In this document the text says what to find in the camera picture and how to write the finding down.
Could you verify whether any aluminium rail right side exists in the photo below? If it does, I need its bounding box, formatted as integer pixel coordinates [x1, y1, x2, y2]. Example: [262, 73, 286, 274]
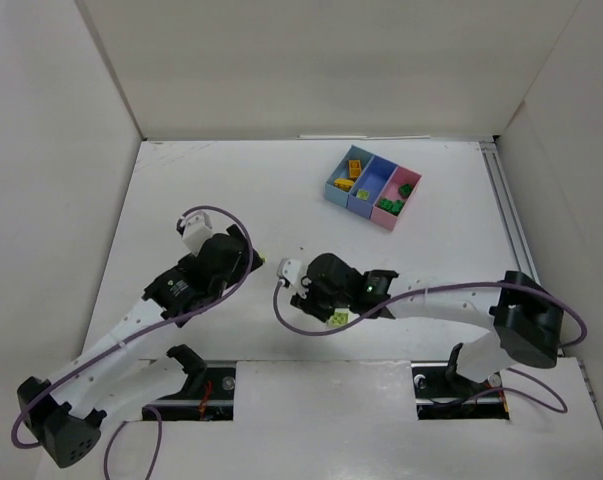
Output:
[479, 141, 540, 283]

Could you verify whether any pink container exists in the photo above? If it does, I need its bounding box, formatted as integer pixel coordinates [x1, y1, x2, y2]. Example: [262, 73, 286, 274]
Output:
[370, 166, 422, 231]

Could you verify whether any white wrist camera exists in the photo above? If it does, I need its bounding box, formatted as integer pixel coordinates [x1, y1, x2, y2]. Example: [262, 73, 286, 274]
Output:
[277, 258, 306, 292]
[177, 211, 213, 255]

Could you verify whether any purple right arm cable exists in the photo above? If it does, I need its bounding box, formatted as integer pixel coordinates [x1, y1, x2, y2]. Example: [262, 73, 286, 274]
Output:
[272, 279, 588, 416]

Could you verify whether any light blue container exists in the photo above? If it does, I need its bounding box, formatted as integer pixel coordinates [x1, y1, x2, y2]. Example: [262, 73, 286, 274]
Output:
[324, 145, 373, 208]

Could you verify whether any yellow studded lego brick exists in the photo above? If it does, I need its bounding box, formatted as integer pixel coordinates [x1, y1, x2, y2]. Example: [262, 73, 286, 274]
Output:
[333, 178, 354, 192]

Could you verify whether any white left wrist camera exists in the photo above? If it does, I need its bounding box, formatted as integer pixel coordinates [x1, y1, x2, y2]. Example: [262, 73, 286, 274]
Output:
[177, 211, 213, 255]

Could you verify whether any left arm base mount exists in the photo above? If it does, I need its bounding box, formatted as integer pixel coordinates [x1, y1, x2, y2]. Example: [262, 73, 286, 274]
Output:
[142, 344, 237, 422]

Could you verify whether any green numbered lego cube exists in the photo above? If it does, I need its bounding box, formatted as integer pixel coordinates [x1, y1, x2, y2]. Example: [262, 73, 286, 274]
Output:
[398, 184, 413, 199]

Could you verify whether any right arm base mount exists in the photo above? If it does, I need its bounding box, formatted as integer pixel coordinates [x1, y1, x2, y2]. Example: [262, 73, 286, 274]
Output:
[411, 343, 510, 420]

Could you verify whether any pale green lego tile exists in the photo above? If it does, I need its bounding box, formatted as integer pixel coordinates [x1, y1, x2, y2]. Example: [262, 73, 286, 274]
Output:
[356, 189, 370, 201]

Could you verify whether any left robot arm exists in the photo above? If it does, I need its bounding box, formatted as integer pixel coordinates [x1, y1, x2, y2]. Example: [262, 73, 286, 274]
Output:
[15, 214, 263, 469]

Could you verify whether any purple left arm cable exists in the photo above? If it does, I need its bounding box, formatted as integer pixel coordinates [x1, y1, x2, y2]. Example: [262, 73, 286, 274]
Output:
[10, 204, 255, 480]

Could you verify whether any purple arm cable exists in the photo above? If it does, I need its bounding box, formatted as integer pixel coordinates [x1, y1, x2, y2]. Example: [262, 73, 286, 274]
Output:
[10, 204, 255, 480]
[272, 279, 588, 416]

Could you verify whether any dark green lego brick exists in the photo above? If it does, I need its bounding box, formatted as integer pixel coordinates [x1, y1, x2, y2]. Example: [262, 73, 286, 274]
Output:
[390, 200, 405, 216]

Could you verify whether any purple blue container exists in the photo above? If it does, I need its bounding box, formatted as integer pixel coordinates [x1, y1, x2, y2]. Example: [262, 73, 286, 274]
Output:
[347, 156, 398, 220]

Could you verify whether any light green studded lego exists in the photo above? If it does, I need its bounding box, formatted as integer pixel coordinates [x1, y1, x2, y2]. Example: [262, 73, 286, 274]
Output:
[326, 311, 350, 329]

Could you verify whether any yellow rounded lego brick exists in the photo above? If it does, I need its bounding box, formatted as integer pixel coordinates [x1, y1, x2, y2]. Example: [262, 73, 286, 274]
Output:
[347, 159, 362, 181]

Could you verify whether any green lego plate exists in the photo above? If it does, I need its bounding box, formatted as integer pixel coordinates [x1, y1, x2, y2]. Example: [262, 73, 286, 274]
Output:
[377, 198, 394, 212]

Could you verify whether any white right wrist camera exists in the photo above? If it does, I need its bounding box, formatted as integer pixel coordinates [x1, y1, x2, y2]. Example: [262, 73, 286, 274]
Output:
[277, 258, 306, 292]

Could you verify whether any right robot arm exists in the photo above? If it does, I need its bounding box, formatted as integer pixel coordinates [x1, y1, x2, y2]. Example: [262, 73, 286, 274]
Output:
[278, 253, 564, 383]

